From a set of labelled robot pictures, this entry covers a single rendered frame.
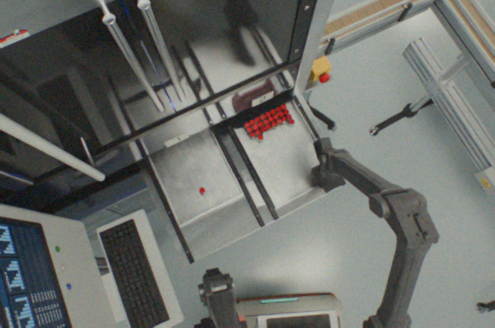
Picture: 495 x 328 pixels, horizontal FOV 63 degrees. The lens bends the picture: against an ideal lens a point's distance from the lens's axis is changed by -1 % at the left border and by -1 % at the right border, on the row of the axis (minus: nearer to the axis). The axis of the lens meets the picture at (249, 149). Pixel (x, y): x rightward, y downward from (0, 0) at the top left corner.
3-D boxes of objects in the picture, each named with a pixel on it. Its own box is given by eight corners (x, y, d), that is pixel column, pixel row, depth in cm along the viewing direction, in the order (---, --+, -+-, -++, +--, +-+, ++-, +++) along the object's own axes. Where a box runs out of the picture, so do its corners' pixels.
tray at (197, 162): (144, 146, 156) (141, 144, 153) (204, 117, 159) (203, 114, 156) (179, 226, 149) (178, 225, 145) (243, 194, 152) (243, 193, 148)
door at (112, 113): (32, 179, 119) (-163, 108, 63) (175, 112, 125) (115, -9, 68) (33, 180, 119) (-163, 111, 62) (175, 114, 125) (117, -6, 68)
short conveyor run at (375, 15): (292, 76, 168) (296, 59, 153) (274, 47, 172) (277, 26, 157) (429, 13, 176) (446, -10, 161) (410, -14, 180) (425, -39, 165)
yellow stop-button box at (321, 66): (303, 67, 157) (305, 59, 150) (319, 59, 157) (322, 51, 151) (312, 83, 155) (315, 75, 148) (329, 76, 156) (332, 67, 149)
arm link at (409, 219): (407, 233, 80) (452, 225, 82) (376, 192, 92) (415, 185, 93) (373, 357, 105) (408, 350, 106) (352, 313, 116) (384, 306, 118)
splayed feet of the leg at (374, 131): (366, 128, 251) (372, 121, 238) (432, 94, 257) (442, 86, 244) (372, 139, 249) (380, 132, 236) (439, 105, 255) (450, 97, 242)
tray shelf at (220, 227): (133, 153, 158) (131, 152, 156) (291, 79, 166) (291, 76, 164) (184, 268, 147) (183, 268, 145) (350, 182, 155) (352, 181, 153)
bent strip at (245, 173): (240, 174, 154) (240, 171, 148) (247, 170, 154) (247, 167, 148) (257, 207, 150) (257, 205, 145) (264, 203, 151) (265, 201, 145)
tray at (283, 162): (233, 131, 158) (233, 128, 155) (291, 102, 161) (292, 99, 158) (275, 208, 150) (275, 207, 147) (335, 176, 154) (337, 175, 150)
